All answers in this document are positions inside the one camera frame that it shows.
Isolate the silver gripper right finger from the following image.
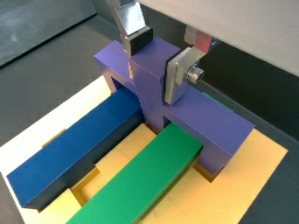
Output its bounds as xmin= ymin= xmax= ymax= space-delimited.
xmin=164 ymin=26 xmax=212 ymax=105

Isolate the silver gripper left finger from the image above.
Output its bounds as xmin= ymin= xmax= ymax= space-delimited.
xmin=105 ymin=0 xmax=155 ymax=58

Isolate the purple three-pronged block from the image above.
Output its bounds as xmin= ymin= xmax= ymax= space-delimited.
xmin=94 ymin=38 xmax=255 ymax=174

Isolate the yellow slotted board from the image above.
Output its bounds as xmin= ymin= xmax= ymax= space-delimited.
xmin=0 ymin=78 xmax=287 ymax=224

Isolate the green long bar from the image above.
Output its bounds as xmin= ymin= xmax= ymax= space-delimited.
xmin=65 ymin=92 xmax=235 ymax=224

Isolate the blue long bar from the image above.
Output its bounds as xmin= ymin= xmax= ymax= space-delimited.
xmin=6 ymin=87 xmax=144 ymax=210

